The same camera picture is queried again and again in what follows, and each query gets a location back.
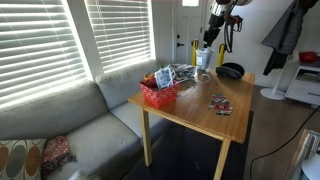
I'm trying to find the small orange item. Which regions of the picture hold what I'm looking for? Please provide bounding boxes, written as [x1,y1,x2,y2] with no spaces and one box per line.
[143,71,156,82]

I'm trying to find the thin white cord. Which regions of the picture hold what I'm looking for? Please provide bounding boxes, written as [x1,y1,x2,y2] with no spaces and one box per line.
[193,70,213,85]

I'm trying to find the black hanging garment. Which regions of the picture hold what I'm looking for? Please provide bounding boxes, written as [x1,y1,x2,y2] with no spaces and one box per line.
[262,49,288,77]

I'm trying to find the black floor cable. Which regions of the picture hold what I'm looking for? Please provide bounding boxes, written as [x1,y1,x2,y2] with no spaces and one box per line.
[249,105,320,180]

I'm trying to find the colourful cards patch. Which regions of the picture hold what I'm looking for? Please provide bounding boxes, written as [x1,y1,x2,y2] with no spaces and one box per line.
[208,93,234,117]

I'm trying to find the red patterned fringed cloth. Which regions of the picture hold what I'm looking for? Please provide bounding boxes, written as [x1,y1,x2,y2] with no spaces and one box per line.
[39,134,78,179]

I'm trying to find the crumpled grey cloth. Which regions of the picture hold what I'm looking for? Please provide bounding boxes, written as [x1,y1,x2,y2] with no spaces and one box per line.
[169,63,198,84]

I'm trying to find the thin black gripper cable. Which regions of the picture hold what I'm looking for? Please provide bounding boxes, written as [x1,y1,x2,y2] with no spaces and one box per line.
[223,0,244,54]

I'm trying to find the white printed packet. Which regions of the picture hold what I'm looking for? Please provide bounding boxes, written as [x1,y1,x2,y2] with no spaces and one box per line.
[154,65,177,91]

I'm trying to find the light wooden table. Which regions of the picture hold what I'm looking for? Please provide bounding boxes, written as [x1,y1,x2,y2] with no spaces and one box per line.
[127,68,256,180]

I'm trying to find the silver cup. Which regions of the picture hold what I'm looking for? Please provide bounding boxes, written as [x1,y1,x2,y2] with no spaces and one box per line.
[196,47,214,70]

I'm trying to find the red object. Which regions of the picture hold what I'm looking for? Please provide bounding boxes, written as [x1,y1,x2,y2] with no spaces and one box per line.
[298,50,319,64]

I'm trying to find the grey sofa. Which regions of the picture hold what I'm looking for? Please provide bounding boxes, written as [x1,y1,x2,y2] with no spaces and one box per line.
[0,59,174,180]

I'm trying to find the dark rug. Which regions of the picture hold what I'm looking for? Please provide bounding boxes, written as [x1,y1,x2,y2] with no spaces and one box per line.
[122,109,254,180]

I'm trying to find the grey hanging coat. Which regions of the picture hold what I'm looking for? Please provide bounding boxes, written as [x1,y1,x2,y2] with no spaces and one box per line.
[260,0,320,57]

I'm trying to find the white cabinet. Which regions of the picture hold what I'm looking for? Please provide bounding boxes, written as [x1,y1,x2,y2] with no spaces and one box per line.
[284,61,320,108]

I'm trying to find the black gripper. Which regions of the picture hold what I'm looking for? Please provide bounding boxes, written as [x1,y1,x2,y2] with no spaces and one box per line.
[202,13,225,48]

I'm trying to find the white window blind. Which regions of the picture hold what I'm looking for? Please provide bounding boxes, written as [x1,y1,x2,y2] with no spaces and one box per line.
[0,0,88,111]
[83,0,155,74]

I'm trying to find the black red wrist camera mount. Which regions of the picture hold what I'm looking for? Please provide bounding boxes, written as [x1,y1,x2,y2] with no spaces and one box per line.
[229,14,244,26]

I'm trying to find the metal frame robot stand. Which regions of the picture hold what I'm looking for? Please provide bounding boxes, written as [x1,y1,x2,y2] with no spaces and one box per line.
[284,129,320,180]

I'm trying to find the transparent plastic bucket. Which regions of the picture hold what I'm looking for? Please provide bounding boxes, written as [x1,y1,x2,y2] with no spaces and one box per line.
[195,47,216,73]

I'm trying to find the yellow black-capped post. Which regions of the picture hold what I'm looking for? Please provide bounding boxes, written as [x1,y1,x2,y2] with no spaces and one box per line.
[191,39,200,67]
[216,43,227,67]

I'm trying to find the white door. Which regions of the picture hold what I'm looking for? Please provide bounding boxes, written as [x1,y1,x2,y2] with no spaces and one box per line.
[171,0,214,68]

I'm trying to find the red dotted basket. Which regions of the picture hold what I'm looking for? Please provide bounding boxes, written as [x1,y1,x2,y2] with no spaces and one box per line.
[138,78,180,110]

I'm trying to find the white coat stand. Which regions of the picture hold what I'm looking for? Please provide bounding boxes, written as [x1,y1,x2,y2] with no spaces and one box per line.
[259,66,288,101]

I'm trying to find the colourful patterned cushion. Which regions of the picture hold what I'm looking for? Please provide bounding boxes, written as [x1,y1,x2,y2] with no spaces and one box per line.
[0,138,48,180]

